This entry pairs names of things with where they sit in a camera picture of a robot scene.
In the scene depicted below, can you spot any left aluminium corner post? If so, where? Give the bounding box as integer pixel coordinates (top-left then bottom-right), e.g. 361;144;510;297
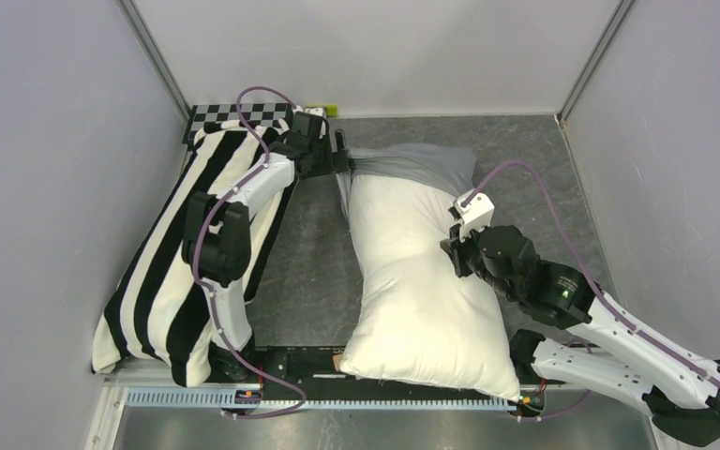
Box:
116;0;190;121

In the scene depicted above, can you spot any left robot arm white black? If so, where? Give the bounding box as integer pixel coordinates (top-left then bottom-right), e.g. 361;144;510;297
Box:
181;108;350;382

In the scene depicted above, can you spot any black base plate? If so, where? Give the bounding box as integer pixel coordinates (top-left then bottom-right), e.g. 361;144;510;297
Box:
198;345;566;402

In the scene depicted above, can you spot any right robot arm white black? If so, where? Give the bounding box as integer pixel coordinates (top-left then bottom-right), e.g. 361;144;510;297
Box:
441;225;720;447

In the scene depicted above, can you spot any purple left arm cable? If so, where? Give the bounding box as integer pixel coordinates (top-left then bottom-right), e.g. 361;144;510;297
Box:
190;85;330;421

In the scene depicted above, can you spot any checkerboard calibration board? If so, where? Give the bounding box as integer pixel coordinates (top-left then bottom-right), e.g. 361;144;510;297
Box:
183;102;291;144

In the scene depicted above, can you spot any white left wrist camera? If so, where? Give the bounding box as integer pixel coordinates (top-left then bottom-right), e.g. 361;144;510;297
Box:
301;106;328;118

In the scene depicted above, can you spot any right aluminium corner post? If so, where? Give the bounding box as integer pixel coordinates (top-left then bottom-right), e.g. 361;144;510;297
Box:
555;0;637;128

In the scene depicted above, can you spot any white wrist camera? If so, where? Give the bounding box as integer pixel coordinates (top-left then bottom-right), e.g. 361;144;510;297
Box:
301;106;328;118
449;190;495;241

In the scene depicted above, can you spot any black white striped pillow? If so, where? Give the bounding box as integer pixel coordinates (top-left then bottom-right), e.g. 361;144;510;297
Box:
91;120;289;387

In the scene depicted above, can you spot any aluminium corner post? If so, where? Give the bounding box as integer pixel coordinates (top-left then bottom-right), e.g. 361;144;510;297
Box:
116;0;190;121
555;0;637;128

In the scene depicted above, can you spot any white toothed rail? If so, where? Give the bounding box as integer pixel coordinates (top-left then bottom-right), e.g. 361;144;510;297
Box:
126;387;515;413

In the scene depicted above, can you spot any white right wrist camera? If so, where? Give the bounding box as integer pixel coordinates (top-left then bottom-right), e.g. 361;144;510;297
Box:
449;190;495;241

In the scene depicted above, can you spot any grey pillowcase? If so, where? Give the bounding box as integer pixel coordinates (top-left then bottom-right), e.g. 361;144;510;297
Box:
336;142;476;218

